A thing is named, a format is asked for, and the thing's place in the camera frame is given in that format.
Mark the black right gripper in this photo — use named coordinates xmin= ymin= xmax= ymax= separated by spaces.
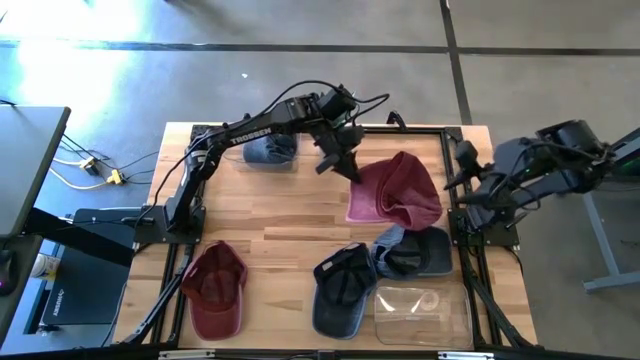
xmin=443 ymin=140 xmax=501 ymax=231

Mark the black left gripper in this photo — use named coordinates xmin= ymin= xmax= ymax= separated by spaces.
xmin=312 ymin=124 xmax=366 ymax=182

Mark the maroon baseball cap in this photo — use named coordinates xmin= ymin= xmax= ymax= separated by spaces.
xmin=180 ymin=239 xmax=250 ymax=342
xmin=344 ymin=151 xmax=444 ymax=232

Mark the blue denim baseball cap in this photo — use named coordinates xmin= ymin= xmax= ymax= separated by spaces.
xmin=242 ymin=133 xmax=299 ymax=166

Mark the faded blue baseball cap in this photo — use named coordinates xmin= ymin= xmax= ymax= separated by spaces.
xmin=371 ymin=224 xmax=455 ymax=280

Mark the navy cap with white label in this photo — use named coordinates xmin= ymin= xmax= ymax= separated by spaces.
xmin=311 ymin=242 xmax=379 ymax=341

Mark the clear plastic bin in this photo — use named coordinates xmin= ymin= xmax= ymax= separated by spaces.
xmin=221 ymin=121 xmax=301 ymax=169
xmin=373 ymin=282 xmax=474 ymax=349

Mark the black desk leg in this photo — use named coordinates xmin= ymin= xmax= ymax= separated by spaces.
xmin=19 ymin=207 xmax=139 ymax=269

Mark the black crossbeam with silver brackets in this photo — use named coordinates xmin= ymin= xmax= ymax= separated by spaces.
xmin=54 ymin=343 xmax=640 ymax=360

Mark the black Husky tool cabinet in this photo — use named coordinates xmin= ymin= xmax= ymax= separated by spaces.
xmin=39 ymin=244 xmax=131 ymax=341

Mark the white paper cup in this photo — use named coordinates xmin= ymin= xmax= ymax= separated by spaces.
xmin=30 ymin=253 xmax=61 ymax=280

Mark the grey desk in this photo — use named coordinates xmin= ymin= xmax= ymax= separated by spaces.
xmin=0 ymin=104 xmax=71 ymax=239

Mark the black side desk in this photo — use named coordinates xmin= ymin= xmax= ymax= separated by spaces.
xmin=0 ymin=234 xmax=44 ymax=331

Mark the black computer mouse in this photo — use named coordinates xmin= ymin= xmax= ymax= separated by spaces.
xmin=0 ymin=248 xmax=19 ymax=297

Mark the black frame handle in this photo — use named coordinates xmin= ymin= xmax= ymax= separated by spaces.
xmin=386 ymin=110 xmax=409 ymax=132

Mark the black aluminium table frame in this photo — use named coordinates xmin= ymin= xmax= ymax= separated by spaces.
xmin=122 ymin=122 xmax=539 ymax=351

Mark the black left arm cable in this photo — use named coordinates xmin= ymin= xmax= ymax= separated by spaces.
xmin=137 ymin=79 xmax=391 ymax=226

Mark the grey metal frame table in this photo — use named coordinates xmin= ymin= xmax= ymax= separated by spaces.
xmin=582 ymin=127 xmax=640 ymax=294

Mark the pale floor cable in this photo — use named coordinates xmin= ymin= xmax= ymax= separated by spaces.
xmin=48 ymin=157 xmax=109 ymax=192

